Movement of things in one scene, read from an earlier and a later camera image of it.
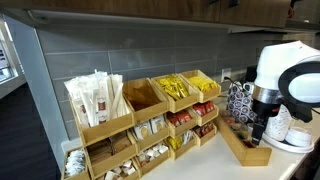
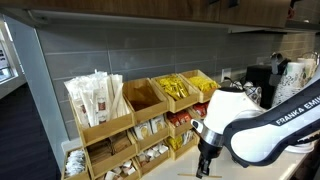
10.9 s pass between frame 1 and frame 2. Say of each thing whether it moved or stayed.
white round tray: stayed
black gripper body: moved
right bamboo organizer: stayed
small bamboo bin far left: stayed
